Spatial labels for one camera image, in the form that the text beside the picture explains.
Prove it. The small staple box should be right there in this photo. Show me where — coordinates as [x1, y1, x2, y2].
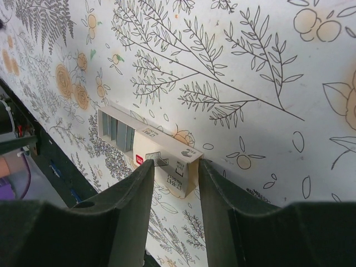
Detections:
[132, 127, 205, 200]

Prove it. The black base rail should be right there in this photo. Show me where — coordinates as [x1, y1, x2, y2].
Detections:
[1, 81, 97, 207]

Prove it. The floral patterned table mat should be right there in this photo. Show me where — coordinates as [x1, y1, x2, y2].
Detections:
[1, 1, 355, 266]

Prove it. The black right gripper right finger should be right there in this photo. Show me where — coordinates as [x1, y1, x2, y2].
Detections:
[199, 160, 355, 266]

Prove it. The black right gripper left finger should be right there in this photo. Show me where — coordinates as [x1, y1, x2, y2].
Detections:
[1, 160, 155, 266]

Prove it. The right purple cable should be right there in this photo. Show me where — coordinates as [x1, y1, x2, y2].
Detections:
[0, 155, 31, 201]

